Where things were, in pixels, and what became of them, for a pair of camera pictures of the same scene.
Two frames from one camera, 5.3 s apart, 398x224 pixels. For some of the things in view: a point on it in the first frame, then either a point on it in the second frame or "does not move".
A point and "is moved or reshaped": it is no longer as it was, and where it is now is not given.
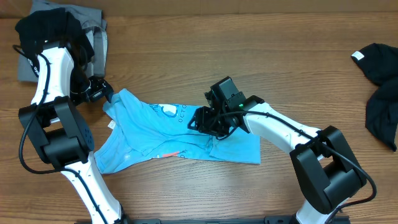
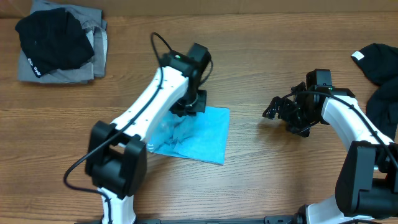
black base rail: (269, 219) does not move
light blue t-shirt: (139, 130) is moved or reshaped
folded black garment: (56, 26) does not move
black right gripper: (202, 118) to (303, 130)
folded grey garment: (92, 24) does not move
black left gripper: (101, 87) to (197, 102)
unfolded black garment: (379, 62) does not move
